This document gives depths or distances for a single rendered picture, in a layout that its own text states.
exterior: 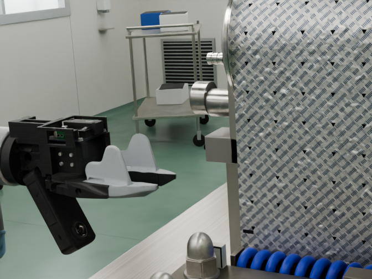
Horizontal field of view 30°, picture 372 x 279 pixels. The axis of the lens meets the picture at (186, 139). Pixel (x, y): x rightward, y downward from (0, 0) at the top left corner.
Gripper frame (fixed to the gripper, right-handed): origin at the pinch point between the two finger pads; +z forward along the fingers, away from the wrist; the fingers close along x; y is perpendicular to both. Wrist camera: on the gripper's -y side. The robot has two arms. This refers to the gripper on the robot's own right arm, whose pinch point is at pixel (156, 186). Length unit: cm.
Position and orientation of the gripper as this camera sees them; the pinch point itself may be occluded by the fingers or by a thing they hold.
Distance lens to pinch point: 79.2
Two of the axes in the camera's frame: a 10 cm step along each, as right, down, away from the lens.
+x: 4.6, -2.3, 8.5
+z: 8.8, 0.6, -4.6
